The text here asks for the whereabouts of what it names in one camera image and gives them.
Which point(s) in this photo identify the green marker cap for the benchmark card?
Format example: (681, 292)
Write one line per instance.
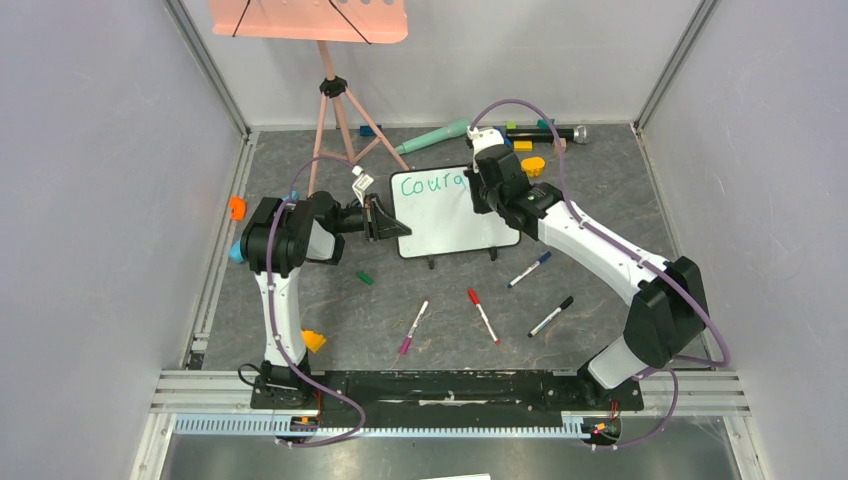
(365, 278)

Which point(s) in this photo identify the white whiteboard black frame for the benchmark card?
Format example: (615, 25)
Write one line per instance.
(436, 205)

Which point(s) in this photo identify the black microphone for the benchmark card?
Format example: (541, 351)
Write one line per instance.
(577, 135)

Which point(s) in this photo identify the tan wooden cube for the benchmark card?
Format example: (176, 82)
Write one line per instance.
(561, 147)

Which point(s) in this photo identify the pink music stand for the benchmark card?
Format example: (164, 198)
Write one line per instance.
(323, 22)

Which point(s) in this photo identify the black cap marker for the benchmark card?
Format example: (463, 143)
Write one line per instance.
(550, 317)

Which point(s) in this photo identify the teal bottle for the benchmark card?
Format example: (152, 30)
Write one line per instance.
(453, 130)

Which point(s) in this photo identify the red cap marker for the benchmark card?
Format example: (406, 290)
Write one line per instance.
(474, 298)

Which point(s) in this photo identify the dark blue block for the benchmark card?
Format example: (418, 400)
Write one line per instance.
(366, 130)

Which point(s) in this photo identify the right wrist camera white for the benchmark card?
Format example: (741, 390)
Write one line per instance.
(483, 138)

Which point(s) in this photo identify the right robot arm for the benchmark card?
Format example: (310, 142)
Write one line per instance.
(666, 300)

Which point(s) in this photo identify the yellow round block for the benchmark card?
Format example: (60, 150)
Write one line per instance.
(533, 167)

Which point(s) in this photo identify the yellow rectangular block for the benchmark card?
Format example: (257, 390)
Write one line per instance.
(523, 146)

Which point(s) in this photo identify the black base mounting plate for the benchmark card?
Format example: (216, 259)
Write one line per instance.
(446, 399)

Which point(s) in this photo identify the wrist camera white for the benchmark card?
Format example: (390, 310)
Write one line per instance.
(361, 183)
(483, 138)

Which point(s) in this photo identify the purple cap marker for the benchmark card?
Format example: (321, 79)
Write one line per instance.
(403, 349)

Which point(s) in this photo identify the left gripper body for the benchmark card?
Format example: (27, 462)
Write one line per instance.
(369, 213)

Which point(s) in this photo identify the orange block left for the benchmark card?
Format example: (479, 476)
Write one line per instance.
(238, 208)

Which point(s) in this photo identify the metal whiteboard stand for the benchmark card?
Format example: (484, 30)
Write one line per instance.
(455, 258)

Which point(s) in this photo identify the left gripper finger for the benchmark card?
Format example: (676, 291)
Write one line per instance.
(392, 233)
(382, 218)

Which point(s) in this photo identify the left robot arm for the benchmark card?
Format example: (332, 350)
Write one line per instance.
(278, 239)

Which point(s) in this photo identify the orange stepped wedge block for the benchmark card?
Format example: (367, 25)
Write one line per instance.
(313, 341)

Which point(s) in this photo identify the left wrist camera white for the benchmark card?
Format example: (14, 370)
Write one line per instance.
(361, 183)

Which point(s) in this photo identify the blue cap marker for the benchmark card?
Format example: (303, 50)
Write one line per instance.
(536, 264)

